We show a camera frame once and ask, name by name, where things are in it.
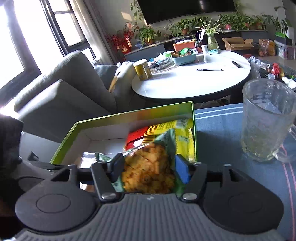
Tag yellow tin can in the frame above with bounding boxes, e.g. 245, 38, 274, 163
133, 59, 152, 81

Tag red yellow snack bag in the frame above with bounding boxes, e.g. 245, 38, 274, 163
123, 118, 193, 151

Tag round white table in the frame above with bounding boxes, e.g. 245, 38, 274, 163
132, 50, 251, 104

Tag blue plastic basket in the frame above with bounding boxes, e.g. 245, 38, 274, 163
171, 52, 197, 66

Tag green cardboard box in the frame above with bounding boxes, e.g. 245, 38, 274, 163
50, 101, 195, 165

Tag blue striped tablecloth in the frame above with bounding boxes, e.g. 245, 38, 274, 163
195, 103, 295, 240

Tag black television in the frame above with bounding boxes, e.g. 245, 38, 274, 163
138, 0, 235, 24

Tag open cardboard box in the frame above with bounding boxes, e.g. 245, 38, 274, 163
222, 37, 253, 51

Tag spider plant in vase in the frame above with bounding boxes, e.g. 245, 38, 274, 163
201, 18, 222, 51

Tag grey sofa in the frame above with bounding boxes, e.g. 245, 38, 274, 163
0, 50, 118, 144

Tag clear glass mug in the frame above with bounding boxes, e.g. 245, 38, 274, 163
241, 78, 295, 163

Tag black pen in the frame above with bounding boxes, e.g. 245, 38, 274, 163
197, 68, 224, 71

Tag black marker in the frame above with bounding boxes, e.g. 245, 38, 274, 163
232, 61, 243, 68

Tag green bag of fried snacks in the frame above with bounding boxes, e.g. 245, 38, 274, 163
94, 128, 197, 194

